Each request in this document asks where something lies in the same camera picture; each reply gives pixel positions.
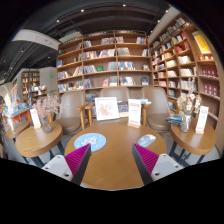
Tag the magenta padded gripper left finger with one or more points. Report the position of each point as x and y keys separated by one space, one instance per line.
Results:
x=72 y=166

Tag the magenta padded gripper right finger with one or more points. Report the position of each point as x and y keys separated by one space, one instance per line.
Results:
x=152 y=166

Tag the grey computer mouse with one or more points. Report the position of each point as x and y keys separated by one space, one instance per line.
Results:
x=146 y=140

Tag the round blue mouse pad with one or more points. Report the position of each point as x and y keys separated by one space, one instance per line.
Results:
x=96 y=140

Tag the round wooden centre table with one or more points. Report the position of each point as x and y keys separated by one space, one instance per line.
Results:
x=113 y=167

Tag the round wooden table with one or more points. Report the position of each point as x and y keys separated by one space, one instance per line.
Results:
x=194 y=143
x=34 y=142
x=113 y=167

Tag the round wooden left table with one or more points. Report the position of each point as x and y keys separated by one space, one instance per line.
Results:
x=34 y=142

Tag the beige armchair left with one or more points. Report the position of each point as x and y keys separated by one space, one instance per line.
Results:
x=71 y=114

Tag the beige armchair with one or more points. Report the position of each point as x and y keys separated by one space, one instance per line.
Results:
x=159 y=109
x=71 y=114
x=121 y=93

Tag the stack of books right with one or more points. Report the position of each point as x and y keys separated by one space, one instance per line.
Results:
x=175 y=119

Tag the beige armchair right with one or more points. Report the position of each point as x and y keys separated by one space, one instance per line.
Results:
x=159 y=109

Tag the round wooden right table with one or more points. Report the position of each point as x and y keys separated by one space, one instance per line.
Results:
x=194 y=143

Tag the white sign on wooden stand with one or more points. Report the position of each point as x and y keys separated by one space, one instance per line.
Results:
x=134 y=118

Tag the white sign on left table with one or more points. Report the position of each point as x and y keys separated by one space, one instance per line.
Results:
x=35 y=118

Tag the white sign on table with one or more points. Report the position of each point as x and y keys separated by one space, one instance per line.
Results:
x=35 y=118
x=202 y=118

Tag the white framed picture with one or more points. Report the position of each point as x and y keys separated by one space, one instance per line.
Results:
x=106 y=108

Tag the vase with dried flowers left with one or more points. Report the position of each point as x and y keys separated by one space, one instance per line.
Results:
x=45 y=107

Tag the vase with dried flowers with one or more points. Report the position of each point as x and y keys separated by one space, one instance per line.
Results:
x=45 y=107
x=188 y=104

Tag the vase with dried flowers right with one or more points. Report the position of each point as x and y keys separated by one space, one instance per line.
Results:
x=188 y=104

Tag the beige armchair middle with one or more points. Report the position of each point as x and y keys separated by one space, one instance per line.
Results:
x=121 y=93

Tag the white sign on right table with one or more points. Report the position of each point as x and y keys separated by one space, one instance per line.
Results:
x=202 y=118

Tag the distant wooden bookshelf left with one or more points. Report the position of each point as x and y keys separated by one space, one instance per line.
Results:
x=29 y=79

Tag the wooden bookshelf back wall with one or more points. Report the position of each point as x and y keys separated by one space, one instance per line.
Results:
x=104 y=59

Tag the wooden bookshelf wall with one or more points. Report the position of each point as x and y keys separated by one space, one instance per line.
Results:
x=104 y=59
x=179 y=51

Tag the wooden bookshelf right wall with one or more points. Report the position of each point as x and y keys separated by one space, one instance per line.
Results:
x=179 y=51

